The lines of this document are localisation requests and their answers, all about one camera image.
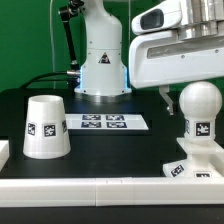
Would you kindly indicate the white lamp base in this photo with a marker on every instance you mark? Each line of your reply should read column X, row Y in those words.
column 200, row 161

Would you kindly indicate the white lamp shade cone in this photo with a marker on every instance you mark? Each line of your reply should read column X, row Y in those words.
column 46, row 132

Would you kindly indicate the white lamp bulb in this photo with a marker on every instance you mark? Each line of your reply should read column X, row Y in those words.
column 200, row 103

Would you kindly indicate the white fence wall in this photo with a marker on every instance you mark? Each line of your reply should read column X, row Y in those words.
column 61, row 192
column 4, row 152

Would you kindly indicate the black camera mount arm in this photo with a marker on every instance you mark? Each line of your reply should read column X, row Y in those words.
column 66, row 13

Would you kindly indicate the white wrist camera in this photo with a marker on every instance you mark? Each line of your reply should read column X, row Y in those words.
column 167, row 14

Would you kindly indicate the white left fence wall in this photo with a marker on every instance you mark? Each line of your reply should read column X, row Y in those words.
column 4, row 152

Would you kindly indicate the white marker sheet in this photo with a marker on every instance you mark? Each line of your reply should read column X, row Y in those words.
column 106, row 122

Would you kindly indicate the white front fence wall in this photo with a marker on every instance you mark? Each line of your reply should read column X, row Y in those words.
column 61, row 192

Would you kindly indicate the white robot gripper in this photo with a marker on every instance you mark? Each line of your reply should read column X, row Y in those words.
column 160, row 59

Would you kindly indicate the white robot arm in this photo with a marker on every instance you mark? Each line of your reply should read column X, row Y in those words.
column 103, row 75

